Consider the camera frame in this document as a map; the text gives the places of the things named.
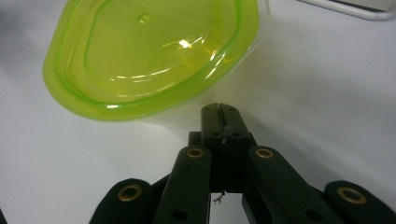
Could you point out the yellow-green lidded plastic container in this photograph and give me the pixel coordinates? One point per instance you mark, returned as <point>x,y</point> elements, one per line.
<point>149,56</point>

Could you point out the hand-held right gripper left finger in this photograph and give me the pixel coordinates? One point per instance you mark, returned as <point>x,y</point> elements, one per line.
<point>212,124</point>

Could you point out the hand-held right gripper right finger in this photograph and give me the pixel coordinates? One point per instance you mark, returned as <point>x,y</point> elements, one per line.
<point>232,124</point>

